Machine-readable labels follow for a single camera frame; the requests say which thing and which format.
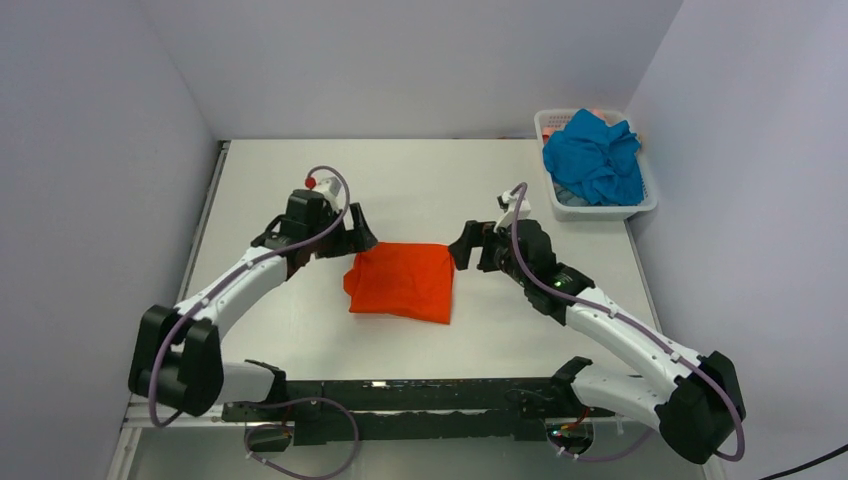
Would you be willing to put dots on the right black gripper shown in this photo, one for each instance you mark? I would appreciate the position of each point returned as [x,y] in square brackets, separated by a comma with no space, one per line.
[476,234]

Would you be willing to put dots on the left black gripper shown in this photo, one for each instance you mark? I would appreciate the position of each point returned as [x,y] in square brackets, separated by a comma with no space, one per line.
[351,241]

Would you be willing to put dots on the orange t shirt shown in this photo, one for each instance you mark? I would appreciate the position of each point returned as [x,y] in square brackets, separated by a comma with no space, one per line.
[409,280]

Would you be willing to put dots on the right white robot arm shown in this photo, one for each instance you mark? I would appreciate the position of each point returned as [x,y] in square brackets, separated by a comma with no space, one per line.
[693,401]

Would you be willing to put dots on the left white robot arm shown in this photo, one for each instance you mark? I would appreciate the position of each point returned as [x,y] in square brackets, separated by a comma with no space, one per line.
[177,360]

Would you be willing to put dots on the white plastic laundry basket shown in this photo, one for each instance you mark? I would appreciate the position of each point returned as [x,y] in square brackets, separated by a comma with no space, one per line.
[558,118]

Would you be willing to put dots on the blue t shirt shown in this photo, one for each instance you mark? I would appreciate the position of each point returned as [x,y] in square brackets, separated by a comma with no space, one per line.
[593,163]

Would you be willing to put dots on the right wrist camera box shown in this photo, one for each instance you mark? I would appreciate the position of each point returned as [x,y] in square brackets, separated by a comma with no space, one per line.
[512,210]

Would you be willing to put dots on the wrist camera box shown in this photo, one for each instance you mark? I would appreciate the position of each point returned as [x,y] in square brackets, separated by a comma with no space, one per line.
[328,187]
[512,210]

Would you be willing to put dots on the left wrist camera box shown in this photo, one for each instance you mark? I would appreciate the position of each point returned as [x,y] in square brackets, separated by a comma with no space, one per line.
[328,187]

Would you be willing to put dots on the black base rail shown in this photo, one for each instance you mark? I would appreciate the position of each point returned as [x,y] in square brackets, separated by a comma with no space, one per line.
[425,409]

